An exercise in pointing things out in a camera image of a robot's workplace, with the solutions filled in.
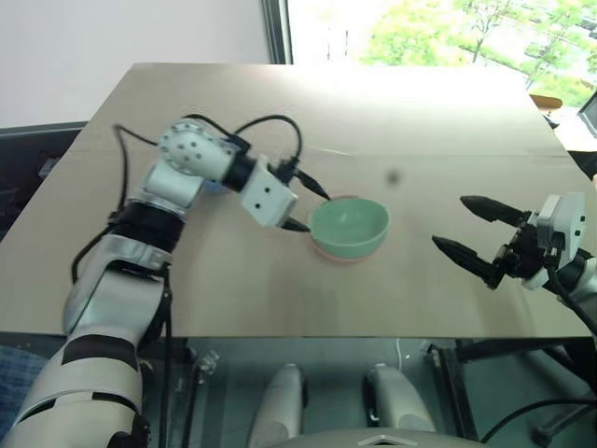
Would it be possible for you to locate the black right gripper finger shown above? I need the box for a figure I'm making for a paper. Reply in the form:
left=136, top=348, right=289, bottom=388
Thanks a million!
left=459, top=194, right=534, bottom=230
left=431, top=235, right=494, bottom=285

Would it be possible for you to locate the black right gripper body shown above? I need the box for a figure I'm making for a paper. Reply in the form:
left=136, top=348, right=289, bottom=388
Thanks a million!
left=486, top=222, right=562, bottom=289

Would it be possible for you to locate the green bowl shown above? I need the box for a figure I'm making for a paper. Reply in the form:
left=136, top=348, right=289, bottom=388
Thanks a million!
left=309, top=196, right=391, bottom=259

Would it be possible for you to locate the pink bowl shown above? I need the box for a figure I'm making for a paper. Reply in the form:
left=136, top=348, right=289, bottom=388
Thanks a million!
left=312, top=192, right=384, bottom=267

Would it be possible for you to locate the brown cardboard box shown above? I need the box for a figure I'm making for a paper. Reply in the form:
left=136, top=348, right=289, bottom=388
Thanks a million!
left=530, top=92, right=563, bottom=112

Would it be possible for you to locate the silver right robot leg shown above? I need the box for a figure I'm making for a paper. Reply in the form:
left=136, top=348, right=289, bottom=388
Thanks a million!
left=362, top=363, right=438, bottom=434

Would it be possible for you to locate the silver robot leg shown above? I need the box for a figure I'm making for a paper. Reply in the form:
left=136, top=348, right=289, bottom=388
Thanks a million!
left=245, top=362, right=310, bottom=448
left=362, top=363, right=438, bottom=434

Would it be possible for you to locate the silver left robot leg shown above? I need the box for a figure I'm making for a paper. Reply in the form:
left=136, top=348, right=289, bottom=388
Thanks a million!
left=245, top=362, right=310, bottom=448

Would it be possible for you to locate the dark robot torso front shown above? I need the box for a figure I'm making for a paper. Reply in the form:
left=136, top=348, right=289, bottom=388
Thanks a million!
left=278, top=430, right=482, bottom=448

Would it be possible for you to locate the blue cloth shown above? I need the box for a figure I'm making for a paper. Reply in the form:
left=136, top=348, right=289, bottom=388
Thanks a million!
left=0, top=343, right=55, bottom=416

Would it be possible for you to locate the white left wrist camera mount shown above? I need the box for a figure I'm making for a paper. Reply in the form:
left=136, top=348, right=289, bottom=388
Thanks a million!
left=238, top=156, right=299, bottom=230

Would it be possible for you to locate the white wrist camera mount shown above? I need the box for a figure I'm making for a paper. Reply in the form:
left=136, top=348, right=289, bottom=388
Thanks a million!
left=521, top=190, right=588, bottom=291
left=238, top=156, right=299, bottom=230

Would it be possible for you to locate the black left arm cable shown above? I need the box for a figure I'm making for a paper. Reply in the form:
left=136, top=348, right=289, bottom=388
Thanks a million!
left=69, top=113, right=305, bottom=448

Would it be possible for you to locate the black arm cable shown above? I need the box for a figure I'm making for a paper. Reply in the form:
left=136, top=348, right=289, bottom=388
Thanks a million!
left=69, top=113, right=305, bottom=448
left=546, top=263, right=597, bottom=340

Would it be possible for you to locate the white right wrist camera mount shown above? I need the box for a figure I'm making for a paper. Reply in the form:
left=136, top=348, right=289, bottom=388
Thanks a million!
left=521, top=190, right=588, bottom=291

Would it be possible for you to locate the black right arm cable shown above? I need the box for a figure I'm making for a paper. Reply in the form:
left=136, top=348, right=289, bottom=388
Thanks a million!
left=546, top=263, right=597, bottom=340

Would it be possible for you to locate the black table frame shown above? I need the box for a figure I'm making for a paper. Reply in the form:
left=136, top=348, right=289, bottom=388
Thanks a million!
left=426, top=336, right=597, bottom=442

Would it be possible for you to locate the dark window frame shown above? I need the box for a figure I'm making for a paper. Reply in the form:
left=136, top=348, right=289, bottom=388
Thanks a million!
left=260, top=0, right=295, bottom=65

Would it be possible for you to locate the black floor cable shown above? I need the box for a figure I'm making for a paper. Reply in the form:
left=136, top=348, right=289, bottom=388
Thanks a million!
left=479, top=399, right=597, bottom=444

